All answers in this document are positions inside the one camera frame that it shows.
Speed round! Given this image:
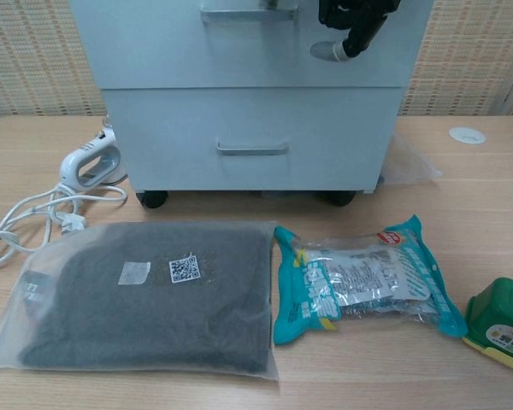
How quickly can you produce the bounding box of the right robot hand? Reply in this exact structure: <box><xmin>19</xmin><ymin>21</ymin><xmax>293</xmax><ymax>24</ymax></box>
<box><xmin>265</xmin><ymin>0</ymin><xmax>403</xmax><ymax>65</ymax></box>

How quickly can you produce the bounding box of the white cabinet drawer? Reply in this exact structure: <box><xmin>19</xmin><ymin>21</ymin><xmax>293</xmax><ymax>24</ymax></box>
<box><xmin>100</xmin><ymin>85</ymin><xmax>406</xmax><ymax>191</ymax></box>
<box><xmin>71</xmin><ymin>0</ymin><xmax>435</xmax><ymax>90</ymax></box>

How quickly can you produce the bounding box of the white three-drawer cabinet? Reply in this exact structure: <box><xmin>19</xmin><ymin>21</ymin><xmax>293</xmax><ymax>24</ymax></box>
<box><xmin>71</xmin><ymin>0</ymin><xmax>435</xmax><ymax>197</ymax></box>

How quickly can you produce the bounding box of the clear plastic bag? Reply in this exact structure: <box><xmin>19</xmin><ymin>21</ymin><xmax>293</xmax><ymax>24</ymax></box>
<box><xmin>382</xmin><ymin>131</ymin><xmax>444</xmax><ymax>187</ymax></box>

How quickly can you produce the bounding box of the white round table grommet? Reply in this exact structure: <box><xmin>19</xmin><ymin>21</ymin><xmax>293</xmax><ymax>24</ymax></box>
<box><xmin>448</xmin><ymin>126</ymin><xmax>487</xmax><ymax>144</ymax></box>

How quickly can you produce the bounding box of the black caster wheel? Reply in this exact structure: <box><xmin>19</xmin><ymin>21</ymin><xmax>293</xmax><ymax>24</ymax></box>
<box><xmin>135</xmin><ymin>190</ymin><xmax>170</xmax><ymax>209</ymax></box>
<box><xmin>327</xmin><ymin>190</ymin><xmax>357</xmax><ymax>208</ymax></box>

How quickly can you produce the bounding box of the teal plastic packaged item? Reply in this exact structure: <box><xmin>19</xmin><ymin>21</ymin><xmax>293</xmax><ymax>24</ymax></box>
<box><xmin>272</xmin><ymin>214</ymin><xmax>469</xmax><ymax>346</ymax></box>

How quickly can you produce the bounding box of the green box with yellow base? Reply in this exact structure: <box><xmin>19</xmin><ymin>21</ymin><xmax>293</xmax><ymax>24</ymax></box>
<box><xmin>461</xmin><ymin>276</ymin><xmax>513</xmax><ymax>369</ymax></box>

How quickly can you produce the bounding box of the white handheld steam iron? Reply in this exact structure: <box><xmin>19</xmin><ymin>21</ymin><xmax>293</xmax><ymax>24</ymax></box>
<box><xmin>58</xmin><ymin>123</ymin><xmax>121</xmax><ymax>191</ymax></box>

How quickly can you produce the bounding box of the gray cloth in frosted bag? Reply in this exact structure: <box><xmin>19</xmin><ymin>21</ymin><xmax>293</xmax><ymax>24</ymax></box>
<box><xmin>0</xmin><ymin>220</ymin><xmax>281</xmax><ymax>384</ymax></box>

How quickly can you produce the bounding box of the white power cable with plug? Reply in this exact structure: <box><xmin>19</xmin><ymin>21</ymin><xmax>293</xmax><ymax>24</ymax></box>
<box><xmin>0</xmin><ymin>181</ymin><xmax>129</xmax><ymax>273</ymax></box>

